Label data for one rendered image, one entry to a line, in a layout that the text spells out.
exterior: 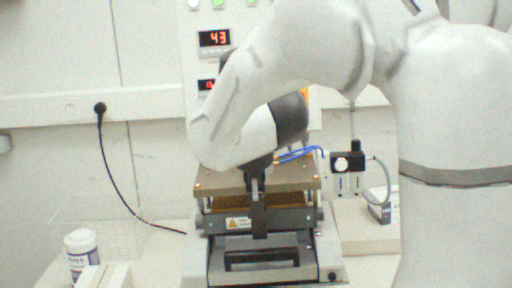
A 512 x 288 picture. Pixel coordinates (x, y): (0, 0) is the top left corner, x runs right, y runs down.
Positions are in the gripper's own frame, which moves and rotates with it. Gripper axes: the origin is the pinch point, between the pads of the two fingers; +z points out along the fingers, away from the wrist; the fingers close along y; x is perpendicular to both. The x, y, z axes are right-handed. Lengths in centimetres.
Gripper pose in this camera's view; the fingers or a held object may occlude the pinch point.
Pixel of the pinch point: (258, 224)
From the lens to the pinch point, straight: 111.1
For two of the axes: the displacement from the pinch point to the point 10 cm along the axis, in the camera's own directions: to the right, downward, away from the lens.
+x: 10.0, -0.7, -0.2
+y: 0.3, 6.1, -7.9
